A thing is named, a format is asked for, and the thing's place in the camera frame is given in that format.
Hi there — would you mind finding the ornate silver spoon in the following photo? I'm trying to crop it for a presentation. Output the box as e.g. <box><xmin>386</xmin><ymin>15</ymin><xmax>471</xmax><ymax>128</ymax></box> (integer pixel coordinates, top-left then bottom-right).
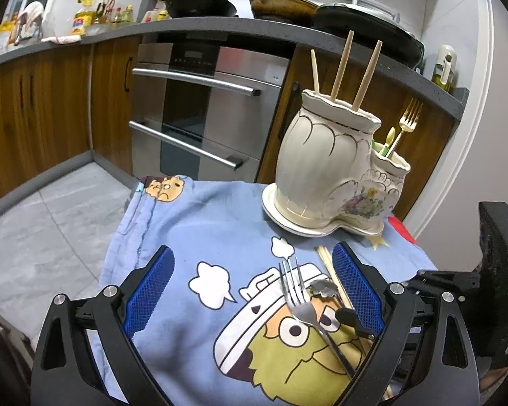
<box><xmin>307</xmin><ymin>280</ymin><xmax>343</xmax><ymax>311</ymax></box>

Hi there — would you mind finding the oil bottle with white dispenser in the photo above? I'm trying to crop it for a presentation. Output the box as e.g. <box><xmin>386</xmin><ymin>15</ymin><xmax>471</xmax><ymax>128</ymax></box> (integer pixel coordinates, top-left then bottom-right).
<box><xmin>432</xmin><ymin>44</ymin><xmax>459</xmax><ymax>92</ymax></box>

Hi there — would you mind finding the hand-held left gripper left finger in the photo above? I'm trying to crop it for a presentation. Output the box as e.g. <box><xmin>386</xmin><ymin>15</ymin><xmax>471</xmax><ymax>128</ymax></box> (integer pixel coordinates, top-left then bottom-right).
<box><xmin>30</xmin><ymin>245</ymin><xmax>176</xmax><ymax>406</ymax></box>

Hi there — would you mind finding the large black lidded pan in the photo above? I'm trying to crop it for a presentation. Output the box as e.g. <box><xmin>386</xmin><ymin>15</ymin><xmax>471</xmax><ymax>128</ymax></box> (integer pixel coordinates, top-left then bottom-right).
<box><xmin>312</xmin><ymin>0</ymin><xmax>425</xmax><ymax>69</ymax></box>

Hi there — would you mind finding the row of sauce bottles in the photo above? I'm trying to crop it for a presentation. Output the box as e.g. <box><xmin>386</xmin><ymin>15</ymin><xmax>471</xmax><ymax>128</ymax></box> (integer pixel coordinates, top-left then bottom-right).
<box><xmin>94</xmin><ymin>2</ymin><xmax>135</xmax><ymax>25</ymax></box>

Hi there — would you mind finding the blue cartoon printed cloth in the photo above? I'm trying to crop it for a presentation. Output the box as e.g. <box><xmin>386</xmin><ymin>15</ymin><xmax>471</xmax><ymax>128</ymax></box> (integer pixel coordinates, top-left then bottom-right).
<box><xmin>99</xmin><ymin>173</ymin><xmax>439</xmax><ymax>406</ymax></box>

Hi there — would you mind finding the person's right forearm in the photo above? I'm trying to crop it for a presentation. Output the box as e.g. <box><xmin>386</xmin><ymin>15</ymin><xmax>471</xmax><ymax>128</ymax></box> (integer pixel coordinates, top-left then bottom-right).
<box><xmin>480</xmin><ymin>360</ymin><xmax>508</xmax><ymax>392</ymax></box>

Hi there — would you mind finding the cream floral ceramic utensil holder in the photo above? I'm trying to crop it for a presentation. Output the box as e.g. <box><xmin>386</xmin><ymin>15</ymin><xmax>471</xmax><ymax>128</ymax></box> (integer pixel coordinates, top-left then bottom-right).
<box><xmin>275</xmin><ymin>90</ymin><xmax>410</xmax><ymax>230</ymax></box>

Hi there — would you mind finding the silver fork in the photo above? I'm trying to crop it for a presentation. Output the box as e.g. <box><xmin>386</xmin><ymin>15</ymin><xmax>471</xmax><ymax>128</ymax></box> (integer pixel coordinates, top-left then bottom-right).
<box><xmin>278</xmin><ymin>258</ymin><xmax>357</xmax><ymax>380</ymax></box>

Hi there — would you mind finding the stainless steel oven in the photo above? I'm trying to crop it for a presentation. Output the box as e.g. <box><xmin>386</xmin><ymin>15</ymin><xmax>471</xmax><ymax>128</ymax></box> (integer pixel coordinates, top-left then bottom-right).
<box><xmin>128</xmin><ymin>42</ymin><xmax>291</xmax><ymax>184</ymax></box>

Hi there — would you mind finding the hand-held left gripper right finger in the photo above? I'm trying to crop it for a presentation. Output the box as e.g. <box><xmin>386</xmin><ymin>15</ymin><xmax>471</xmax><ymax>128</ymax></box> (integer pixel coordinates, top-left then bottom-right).
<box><xmin>330</xmin><ymin>241</ymin><xmax>481</xmax><ymax>406</ymax></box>

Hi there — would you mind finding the gold fork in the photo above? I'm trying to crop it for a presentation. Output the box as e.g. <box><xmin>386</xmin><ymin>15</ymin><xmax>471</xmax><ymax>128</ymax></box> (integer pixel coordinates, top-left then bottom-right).
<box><xmin>384</xmin><ymin>98</ymin><xmax>424</xmax><ymax>158</ymax></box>

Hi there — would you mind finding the black wok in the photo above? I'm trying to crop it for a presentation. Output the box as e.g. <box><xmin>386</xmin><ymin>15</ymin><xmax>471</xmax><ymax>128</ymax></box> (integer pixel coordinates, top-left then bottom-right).
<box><xmin>130</xmin><ymin>0</ymin><xmax>238</xmax><ymax>19</ymax></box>

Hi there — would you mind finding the cream ceramic tray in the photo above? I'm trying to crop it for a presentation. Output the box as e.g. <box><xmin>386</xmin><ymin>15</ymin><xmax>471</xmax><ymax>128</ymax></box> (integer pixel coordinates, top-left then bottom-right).
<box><xmin>261</xmin><ymin>183</ymin><xmax>386</xmax><ymax>238</ymax></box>

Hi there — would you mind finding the grey kitchen counter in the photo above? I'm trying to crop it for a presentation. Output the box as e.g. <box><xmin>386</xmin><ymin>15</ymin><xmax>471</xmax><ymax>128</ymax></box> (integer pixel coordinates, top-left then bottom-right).
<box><xmin>0</xmin><ymin>16</ymin><xmax>468</xmax><ymax>119</ymax></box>

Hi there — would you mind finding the white towel on rack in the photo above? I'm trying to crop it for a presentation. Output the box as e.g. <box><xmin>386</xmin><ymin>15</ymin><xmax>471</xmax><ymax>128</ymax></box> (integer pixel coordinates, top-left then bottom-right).
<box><xmin>18</xmin><ymin>1</ymin><xmax>46</xmax><ymax>40</ymax></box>

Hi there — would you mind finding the yellow food packet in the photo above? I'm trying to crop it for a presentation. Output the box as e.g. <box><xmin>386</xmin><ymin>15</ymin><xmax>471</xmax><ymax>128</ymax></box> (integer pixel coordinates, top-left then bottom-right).
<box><xmin>0</xmin><ymin>22</ymin><xmax>17</xmax><ymax>54</ymax></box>

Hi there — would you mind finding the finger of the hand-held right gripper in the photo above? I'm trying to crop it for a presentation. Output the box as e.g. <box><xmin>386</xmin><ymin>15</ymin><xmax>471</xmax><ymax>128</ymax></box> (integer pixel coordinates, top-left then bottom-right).
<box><xmin>406</xmin><ymin>268</ymin><xmax>480</xmax><ymax>302</ymax></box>
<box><xmin>335</xmin><ymin>307</ymin><xmax>375</xmax><ymax>340</ymax></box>

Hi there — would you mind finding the yellow cooking oil bottle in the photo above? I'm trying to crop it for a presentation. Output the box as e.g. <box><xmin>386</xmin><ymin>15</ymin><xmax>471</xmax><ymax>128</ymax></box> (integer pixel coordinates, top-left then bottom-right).
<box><xmin>72</xmin><ymin>7</ymin><xmax>96</xmax><ymax>37</ymax></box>

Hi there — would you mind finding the white cloth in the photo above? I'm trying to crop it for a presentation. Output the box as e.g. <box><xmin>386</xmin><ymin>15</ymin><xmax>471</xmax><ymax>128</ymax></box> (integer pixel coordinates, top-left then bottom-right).
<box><xmin>40</xmin><ymin>34</ymin><xmax>82</xmax><ymax>46</ymax></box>

